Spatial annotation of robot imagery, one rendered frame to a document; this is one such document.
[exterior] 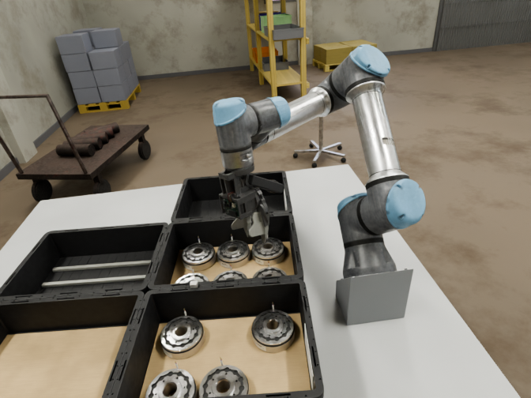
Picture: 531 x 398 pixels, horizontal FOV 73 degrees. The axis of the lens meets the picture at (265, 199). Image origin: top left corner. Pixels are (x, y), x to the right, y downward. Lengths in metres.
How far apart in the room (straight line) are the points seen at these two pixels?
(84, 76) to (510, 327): 5.83
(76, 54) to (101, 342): 5.44
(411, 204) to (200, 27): 7.19
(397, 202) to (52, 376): 0.91
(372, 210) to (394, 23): 7.82
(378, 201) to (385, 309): 0.33
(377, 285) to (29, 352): 0.90
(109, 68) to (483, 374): 5.77
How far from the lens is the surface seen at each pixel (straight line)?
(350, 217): 1.05
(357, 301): 1.06
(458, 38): 9.38
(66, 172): 3.37
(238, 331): 0.96
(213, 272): 1.12
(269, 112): 0.85
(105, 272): 1.25
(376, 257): 1.03
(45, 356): 1.09
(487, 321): 2.25
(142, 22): 8.00
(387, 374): 1.06
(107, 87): 6.18
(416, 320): 1.18
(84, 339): 1.07
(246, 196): 0.84
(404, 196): 0.96
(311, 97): 1.13
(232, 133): 0.80
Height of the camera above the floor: 1.57
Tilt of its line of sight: 31 degrees down
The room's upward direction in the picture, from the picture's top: 5 degrees counter-clockwise
